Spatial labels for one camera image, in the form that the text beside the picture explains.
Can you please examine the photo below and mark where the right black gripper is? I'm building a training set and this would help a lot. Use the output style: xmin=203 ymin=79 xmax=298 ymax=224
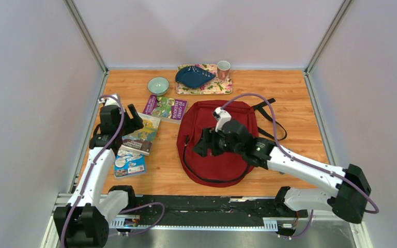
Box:
xmin=192 ymin=127 xmax=243 ymax=158

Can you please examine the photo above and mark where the yellow book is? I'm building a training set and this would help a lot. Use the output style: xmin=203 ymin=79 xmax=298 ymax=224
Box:
xmin=120 ymin=113 xmax=161 ymax=156

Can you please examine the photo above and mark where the purple treehouse book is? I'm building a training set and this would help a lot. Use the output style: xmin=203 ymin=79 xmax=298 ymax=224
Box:
xmin=143 ymin=95 xmax=188 ymax=124

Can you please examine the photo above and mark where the red backpack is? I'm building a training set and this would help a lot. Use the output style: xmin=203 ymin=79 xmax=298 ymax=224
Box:
xmin=177 ymin=98 xmax=276 ymax=188

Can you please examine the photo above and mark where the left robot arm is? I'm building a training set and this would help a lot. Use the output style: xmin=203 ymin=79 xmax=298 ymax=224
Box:
xmin=53 ymin=104 xmax=143 ymax=247

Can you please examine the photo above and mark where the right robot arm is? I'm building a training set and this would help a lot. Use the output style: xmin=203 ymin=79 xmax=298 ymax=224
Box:
xmin=193 ymin=120 xmax=372 ymax=224

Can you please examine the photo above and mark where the blue comic book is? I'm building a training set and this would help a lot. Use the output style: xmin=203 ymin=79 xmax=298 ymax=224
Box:
xmin=114 ymin=149 xmax=146 ymax=178

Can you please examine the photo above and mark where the light green bowl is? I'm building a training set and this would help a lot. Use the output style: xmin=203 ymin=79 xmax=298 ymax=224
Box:
xmin=147 ymin=76 xmax=170 ymax=96

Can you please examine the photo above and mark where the floral tray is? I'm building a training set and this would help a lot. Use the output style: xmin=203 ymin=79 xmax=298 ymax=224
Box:
xmin=176 ymin=64 xmax=233 ymax=95

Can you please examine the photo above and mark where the dark blue leaf plate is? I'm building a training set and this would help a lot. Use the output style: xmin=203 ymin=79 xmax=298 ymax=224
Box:
xmin=175 ymin=66 xmax=216 ymax=88

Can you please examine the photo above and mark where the pink mug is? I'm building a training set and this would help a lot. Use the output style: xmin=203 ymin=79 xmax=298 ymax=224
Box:
xmin=217 ymin=60 xmax=231 ymax=81

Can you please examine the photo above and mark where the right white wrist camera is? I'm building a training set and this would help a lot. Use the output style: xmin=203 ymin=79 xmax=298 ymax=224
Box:
xmin=213 ymin=107 xmax=232 ymax=131

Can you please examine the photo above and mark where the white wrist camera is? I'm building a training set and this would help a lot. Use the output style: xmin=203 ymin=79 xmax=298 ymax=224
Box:
xmin=213 ymin=107 xmax=232 ymax=131
xmin=98 ymin=94 xmax=120 ymax=107

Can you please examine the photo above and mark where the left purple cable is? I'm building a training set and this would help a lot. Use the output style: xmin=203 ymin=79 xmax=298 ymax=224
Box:
xmin=58 ymin=94 xmax=165 ymax=248

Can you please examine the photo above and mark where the purple cable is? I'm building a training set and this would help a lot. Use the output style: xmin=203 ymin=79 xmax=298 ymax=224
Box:
xmin=219 ymin=93 xmax=380 ymax=240
xmin=58 ymin=94 xmax=165 ymax=248

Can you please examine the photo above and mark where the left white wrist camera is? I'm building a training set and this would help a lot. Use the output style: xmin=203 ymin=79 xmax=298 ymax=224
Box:
xmin=98 ymin=94 xmax=120 ymax=107

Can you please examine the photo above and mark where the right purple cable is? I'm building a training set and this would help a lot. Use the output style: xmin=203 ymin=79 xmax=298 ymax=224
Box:
xmin=219 ymin=93 xmax=380 ymax=240

